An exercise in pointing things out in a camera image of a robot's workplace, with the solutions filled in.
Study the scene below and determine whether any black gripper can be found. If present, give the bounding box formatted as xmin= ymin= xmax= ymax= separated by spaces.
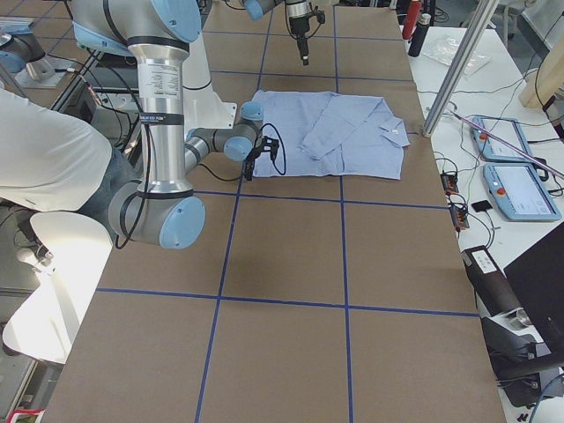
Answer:
xmin=285 ymin=0 xmax=325 ymax=66
xmin=243 ymin=136 xmax=279 ymax=181

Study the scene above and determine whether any light blue striped shirt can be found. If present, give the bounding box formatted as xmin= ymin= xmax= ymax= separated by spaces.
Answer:
xmin=253 ymin=91 xmax=409 ymax=180

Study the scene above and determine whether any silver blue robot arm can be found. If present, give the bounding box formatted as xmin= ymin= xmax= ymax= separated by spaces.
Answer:
xmin=225 ymin=0 xmax=325 ymax=66
xmin=71 ymin=1 xmax=279 ymax=249

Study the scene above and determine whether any black water bottle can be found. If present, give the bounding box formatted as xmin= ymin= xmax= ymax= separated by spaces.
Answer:
xmin=408 ymin=13 xmax=432 ymax=57

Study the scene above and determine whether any red water bottle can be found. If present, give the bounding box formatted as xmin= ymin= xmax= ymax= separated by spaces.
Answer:
xmin=402 ymin=0 xmax=422 ymax=41

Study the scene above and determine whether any clear plastic bag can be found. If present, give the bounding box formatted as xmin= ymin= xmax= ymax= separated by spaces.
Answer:
xmin=422 ymin=35 xmax=492 ymax=76

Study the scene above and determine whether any white round stool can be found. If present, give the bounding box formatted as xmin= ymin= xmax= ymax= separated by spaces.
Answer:
xmin=2 ymin=211 xmax=112 ymax=365

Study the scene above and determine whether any person in white shirt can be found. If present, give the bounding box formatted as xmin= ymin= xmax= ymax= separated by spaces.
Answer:
xmin=1 ymin=89 xmax=135 ymax=212

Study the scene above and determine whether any upper blue teach pendant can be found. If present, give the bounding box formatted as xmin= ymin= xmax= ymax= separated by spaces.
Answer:
xmin=471 ymin=115 xmax=531 ymax=162

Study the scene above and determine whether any blue teach pendant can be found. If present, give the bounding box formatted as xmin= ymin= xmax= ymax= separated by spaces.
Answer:
xmin=482 ymin=163 xmax=561 ymax=222
xmin=471 ymin=115 xmax=531 ymax=162

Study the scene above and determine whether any lower blue teach pendant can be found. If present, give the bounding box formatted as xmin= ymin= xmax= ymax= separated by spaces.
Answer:
xmin=482 ymin=163 xmax=561 ymax=222

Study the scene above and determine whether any reacher grabber stick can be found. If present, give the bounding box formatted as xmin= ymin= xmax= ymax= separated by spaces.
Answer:
xmin=452 ymin=112 xmax=564 ymax=179

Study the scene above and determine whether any black labelled box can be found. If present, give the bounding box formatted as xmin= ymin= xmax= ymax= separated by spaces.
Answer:
xmin=461 ymin=246 xmax=522 ymax=315

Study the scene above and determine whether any black monitor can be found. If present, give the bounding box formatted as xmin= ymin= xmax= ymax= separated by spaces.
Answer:
xmin=504 ymin=225 xmax=563 ymax=351

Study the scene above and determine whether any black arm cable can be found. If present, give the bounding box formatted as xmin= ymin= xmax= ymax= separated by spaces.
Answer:
xmin=197 ymin=122 xmax=288 ymax=182

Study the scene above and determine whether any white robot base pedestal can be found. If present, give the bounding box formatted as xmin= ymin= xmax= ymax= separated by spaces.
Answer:
xmin=175 ymin=34 xmax=237 ymax=147

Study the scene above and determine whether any aluminium frame post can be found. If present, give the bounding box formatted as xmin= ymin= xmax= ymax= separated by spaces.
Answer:
xmin=422 ymin=0 xmax=499 ymax=137

